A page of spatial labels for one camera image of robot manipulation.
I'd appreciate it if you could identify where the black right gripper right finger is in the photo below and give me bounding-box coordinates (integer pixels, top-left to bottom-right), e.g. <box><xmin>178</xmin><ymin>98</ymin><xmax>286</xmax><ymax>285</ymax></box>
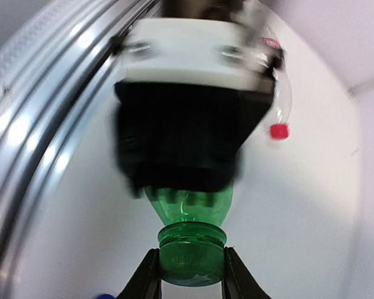
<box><xmin>221</xmin><ymin>247</ymin><xmax>271</xmax><ymax>299</ymax></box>

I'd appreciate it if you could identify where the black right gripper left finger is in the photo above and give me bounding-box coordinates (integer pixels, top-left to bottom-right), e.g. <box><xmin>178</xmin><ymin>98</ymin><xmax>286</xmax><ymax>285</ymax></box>
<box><xmin>117</xmin><ymin>249</ymin><xmax>161</xmax><ymax>299</ymax></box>

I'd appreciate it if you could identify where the green plastic bottle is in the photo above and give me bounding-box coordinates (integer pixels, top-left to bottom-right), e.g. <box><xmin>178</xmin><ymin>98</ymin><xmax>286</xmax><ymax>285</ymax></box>
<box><xmin>144</xmin><ymin>185</ymin><xmax>233</xmax><ymax>287</ymax></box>

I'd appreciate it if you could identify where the clear bottle red label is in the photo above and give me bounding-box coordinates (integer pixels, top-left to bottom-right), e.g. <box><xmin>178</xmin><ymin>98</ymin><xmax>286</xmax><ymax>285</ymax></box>
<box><xmin>261</xmin><ymin>25</ymin><xmax>292</xmax><ymax>141</ymax></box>

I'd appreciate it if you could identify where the aluminium front rail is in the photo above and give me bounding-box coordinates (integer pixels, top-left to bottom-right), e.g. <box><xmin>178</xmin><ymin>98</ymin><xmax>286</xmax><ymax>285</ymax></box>
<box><xmin>0</xmin><ymin>1</ymin><xmax>155</xmax><ymax>281</ymax></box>

